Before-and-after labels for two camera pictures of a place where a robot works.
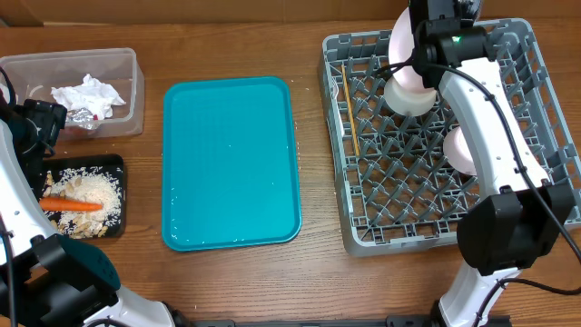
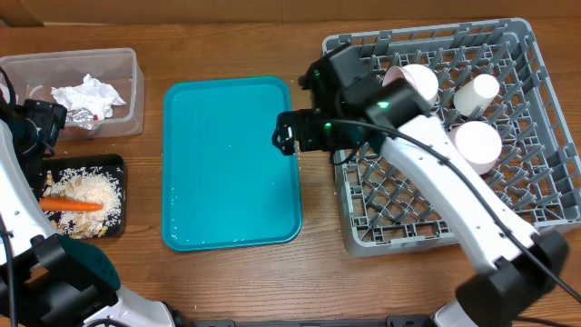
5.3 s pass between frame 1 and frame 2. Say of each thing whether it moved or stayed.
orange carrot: stayed
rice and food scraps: stayed
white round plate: moved
